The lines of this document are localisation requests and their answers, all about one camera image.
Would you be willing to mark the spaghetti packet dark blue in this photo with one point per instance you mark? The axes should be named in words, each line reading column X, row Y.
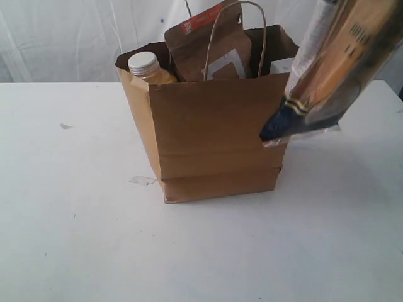
column 346, row 44

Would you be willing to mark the yellow millet bottle white cap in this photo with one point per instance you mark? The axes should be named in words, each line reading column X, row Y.
column 145, row 66

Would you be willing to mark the clear tape piece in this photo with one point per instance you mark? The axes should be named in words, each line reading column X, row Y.
column 143, row 181

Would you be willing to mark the small white blue milk carton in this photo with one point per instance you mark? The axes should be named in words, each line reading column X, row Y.
column 281, row 66

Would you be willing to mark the brown paper bag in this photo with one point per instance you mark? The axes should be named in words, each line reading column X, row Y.
column 202, row 138

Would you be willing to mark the brown snack pouch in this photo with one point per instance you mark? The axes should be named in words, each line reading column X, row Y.
column 212, row 43

